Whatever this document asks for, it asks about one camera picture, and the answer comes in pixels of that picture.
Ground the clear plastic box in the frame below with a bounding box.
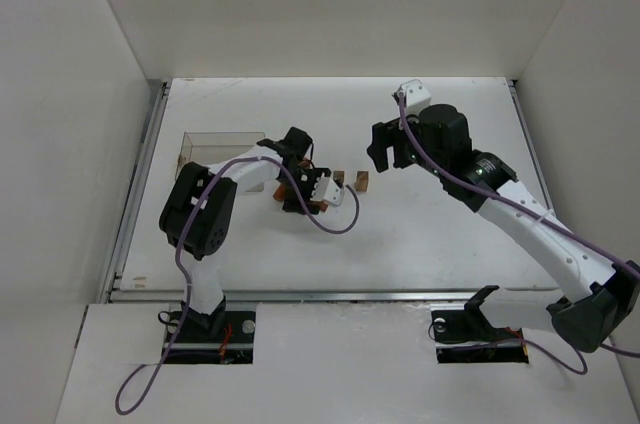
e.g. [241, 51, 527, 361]
[175, 132, 265, 179]

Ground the red-brown long rectangular block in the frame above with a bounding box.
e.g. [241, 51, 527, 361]
[311, 201, 328, 212]

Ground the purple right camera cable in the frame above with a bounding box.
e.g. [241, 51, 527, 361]
[394, 91, 640, 376]

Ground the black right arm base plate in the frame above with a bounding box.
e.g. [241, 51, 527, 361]
[428, 309, 529, 364]

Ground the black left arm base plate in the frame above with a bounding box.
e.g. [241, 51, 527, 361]
[164, 309, 256, 365]

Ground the light wood rectangular block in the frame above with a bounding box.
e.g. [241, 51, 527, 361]
[333, 170, 345, 187]

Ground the aluminium table edge rail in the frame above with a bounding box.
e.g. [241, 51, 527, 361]
[96, 79, 172, 304]

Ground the red-brown wooden cylinder block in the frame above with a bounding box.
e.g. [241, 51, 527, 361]
[273, 183, 288, 203]

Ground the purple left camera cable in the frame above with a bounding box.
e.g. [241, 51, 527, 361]
[115, 156, 362, 415]

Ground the purple camera cable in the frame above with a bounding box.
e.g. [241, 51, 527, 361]
[115, 156, 362, 415]
[394, 91, 640, 376]

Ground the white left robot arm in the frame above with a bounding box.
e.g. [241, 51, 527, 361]
[159, 127, 344, 341]

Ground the dark striped wood block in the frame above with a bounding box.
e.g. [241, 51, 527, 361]
[354, 171, 369, 193]

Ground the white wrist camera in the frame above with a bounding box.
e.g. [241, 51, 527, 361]
[312, 177, 344, 207]
[392, 79, 432, 114]

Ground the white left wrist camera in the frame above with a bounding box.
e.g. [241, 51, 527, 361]
[312, 177, 344, 207]

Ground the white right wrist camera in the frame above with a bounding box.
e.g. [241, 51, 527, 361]
[392, 79, 432, 114]

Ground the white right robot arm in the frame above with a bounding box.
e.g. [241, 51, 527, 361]
[367, 104, 639, 353]

